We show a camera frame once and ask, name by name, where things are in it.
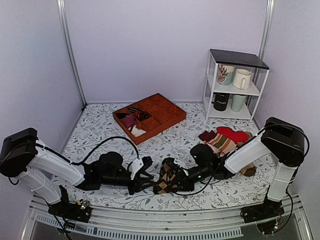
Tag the floral white tablecloth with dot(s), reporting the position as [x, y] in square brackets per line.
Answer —
[97, 133]

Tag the black mug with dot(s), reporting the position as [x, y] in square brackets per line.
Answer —
[220, 101]

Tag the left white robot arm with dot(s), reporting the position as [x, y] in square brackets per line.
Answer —
[26, 158]

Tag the left aluminium frame post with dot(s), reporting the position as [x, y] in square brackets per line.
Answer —
[70, 52]

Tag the aluminium frame post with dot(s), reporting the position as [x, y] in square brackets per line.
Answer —
[266, 28]
[70, 52]

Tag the black white striped sock roll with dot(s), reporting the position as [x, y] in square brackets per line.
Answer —
[133, 109]

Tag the aluminium front rail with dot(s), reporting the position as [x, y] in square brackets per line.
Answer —
[211, 215]

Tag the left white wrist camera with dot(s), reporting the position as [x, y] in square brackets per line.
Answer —
[134, 167]

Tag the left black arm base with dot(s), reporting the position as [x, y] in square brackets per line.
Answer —
[78, 211]

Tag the right aluminium frame post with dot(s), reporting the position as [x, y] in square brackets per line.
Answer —
[266, 28]

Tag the dark red patterned sock roll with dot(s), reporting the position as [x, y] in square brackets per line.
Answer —
[142, 115]

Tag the coral pattern mug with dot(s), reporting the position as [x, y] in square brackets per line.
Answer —
[225, 74]

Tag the brown divided wooden tray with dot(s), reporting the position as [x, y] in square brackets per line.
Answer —
[164, 114]

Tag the black rolled sock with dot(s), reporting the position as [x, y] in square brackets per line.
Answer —
[121, 115]

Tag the white shelf rack black top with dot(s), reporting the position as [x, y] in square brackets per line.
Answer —
[248, 61]

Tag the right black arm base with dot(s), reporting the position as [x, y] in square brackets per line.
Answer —
[266, 210]

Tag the white ribbed mug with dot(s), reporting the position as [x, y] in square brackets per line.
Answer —
[242, 79]

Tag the white rolled sock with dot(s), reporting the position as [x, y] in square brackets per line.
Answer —
[135, 131]

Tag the brown argyle sock pair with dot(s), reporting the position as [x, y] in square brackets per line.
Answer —
[167, 170]

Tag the pale green tumbler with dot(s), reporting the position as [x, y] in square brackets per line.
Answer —
[237, 102]

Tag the striped beige sock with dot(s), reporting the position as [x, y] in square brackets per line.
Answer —
[221, 145]

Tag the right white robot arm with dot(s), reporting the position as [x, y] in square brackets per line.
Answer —
[286, 142]

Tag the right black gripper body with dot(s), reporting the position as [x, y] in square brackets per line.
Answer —
[205, 171]

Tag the purple rolled sock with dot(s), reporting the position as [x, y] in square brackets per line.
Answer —
[129, 121]

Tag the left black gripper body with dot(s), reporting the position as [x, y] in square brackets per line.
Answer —
[109, 181]

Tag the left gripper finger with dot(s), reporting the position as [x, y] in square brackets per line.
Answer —
[138, 186]
[146, 163]

